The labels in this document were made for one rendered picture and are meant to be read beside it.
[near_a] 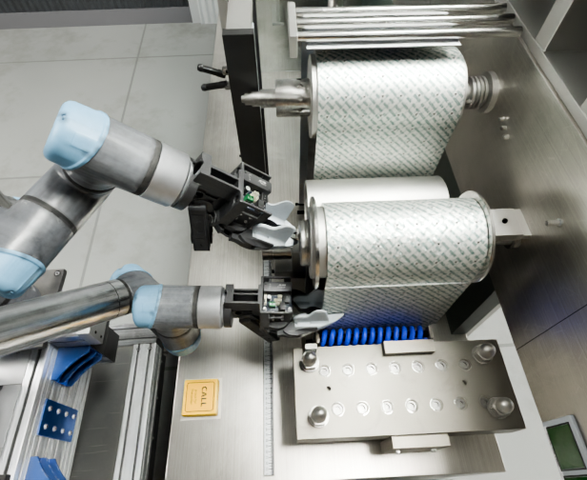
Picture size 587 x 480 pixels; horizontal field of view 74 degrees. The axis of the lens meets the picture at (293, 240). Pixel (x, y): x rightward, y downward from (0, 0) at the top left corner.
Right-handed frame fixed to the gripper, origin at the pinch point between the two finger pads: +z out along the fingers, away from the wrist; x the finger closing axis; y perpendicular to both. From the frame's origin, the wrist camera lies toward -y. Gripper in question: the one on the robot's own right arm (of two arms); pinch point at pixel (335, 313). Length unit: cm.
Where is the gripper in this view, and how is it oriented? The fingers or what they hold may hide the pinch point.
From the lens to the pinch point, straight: 74.1
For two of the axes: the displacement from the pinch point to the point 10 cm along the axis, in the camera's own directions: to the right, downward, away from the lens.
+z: 10.0, 0.2, 0.6
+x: -0.2, -8.0, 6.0
